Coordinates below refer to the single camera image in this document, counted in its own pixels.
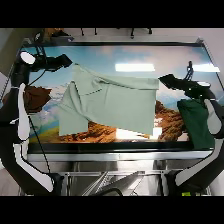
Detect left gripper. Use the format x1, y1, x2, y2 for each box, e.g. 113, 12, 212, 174
49, 53, 74, 72

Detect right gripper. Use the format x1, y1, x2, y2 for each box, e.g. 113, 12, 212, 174
157, 73, 185, 90

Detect pale green T-shirt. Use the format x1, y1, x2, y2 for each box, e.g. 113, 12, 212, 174
57, 63, 161, 137

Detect brown garment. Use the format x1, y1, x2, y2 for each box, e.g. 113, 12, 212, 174
23, 84, 53, 115

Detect dark green garment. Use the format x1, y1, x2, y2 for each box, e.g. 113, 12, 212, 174
176, 97, 216, 152

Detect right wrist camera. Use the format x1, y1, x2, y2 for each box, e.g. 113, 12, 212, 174
185, 60, 195, 81

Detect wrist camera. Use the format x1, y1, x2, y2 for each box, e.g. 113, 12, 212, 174
34, 31, 47, 58
185, 60, 195, 81

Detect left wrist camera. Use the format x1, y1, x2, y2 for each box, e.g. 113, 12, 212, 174
34, 31, 47, 58

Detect black cable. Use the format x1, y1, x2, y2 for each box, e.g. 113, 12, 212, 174
27, 114, 52, 175

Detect silver frame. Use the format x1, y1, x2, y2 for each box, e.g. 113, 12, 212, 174
19, 35, 221, 197

